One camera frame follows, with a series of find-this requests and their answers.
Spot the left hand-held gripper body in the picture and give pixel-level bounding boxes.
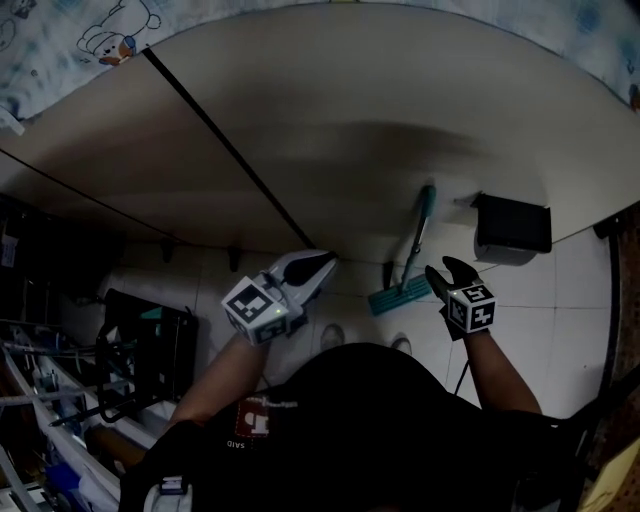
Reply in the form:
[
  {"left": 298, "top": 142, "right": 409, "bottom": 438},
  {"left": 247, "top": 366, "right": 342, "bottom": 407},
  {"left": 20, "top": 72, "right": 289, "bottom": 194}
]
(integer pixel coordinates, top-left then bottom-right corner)
[{"left": 221, "top": 268, "right": 308, "bottom": 348}]

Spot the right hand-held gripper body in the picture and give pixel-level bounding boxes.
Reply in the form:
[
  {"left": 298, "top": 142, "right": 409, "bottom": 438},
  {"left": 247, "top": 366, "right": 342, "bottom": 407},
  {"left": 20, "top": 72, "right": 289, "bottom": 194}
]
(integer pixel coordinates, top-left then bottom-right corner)
[{"left": 438, "top": 282, "right": 498, "bottom": 343}]

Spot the teal mop with metal handle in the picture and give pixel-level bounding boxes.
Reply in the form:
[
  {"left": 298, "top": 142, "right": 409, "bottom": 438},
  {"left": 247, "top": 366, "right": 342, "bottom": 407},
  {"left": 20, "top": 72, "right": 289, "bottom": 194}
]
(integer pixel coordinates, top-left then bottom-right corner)
[{"left": 368, "top": 184, "right": 438, "bottom": 318}]

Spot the person's left forearm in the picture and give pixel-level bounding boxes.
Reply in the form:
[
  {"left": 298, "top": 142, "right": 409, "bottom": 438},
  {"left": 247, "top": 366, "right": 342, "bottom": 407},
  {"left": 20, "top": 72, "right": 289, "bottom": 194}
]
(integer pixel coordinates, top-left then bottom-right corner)
[{"left": 169, "top": 332, "right": 272, "bottom": 427}]

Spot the person's right forearm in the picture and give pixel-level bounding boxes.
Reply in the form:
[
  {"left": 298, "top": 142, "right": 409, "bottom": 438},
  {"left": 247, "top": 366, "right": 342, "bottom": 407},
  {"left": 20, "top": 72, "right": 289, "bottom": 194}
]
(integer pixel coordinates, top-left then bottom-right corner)
[{"left": 461, "top": 328, "right": 544, "bottom": 416}]

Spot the person's left shoe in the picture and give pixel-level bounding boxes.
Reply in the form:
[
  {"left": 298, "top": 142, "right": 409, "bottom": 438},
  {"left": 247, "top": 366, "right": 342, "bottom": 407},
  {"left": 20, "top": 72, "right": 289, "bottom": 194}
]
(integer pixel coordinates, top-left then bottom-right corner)
[{"left": 321, "top": 323, "right": 347, "bottom": 354}]

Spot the person's black shirt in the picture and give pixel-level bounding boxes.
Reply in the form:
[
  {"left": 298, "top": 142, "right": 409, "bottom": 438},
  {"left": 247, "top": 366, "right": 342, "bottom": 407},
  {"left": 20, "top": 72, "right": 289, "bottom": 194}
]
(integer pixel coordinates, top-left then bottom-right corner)
[{"left": 117, "top": 342, "right": 601, "bottom": 512}]

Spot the yellow perforated board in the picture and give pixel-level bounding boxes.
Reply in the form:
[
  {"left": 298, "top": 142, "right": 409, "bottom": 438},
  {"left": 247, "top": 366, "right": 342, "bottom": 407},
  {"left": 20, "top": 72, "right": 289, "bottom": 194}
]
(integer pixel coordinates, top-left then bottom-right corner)
[{"left": 579, "top": 439, "right": 640, "bottom": 512}]

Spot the white metal shelf rack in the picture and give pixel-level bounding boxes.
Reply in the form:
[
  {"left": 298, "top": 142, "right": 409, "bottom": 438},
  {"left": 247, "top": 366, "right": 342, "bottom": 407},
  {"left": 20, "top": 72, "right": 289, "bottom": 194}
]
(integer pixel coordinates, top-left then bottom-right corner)
[{"left": 0, "top": 319, "right": 126, "bottom": 512}]

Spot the white paper label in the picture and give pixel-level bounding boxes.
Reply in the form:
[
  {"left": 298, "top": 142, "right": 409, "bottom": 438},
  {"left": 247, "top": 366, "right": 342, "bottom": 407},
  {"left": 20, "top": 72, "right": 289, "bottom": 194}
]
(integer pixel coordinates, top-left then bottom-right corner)
[{"left": 0, "top": 233, "right": 19, "bottom": 269}]

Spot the blue plastic box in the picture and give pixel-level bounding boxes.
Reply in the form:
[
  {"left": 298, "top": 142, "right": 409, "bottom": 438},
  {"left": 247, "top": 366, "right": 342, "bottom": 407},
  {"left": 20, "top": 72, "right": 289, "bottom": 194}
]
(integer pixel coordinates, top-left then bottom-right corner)
[{"left": 44, "top": 464, "right": 84, "bottom": 507}]

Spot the checked cartoon bedsheet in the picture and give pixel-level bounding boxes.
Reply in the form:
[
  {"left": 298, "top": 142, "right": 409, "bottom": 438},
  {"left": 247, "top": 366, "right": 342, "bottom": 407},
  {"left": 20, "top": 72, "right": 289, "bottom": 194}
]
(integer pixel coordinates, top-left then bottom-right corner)
[{"left": 0, "top": 0, "right": 640, "bottom": 132}]

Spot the black cable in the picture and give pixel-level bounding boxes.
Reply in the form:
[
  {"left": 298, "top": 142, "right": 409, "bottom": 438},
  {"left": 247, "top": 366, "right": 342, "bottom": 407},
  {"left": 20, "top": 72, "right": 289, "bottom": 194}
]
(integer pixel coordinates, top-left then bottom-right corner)
[{"left": 453, "top": 359, "right": 472, "bottom": 397}]

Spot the black tube frame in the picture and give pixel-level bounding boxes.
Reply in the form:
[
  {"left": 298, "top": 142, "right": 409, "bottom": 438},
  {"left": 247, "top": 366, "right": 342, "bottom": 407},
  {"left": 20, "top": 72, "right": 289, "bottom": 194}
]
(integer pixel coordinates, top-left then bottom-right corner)
[{"left": 94, "top": 324, "right": 169, "bottom": 424}]

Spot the grey strap buckle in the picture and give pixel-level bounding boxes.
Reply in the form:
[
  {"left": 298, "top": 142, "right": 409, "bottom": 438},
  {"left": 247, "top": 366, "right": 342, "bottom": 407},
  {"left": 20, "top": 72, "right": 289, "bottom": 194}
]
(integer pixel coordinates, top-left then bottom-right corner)
[{"left": 142, "top": 474, "right": 194, "bottom": 512}]

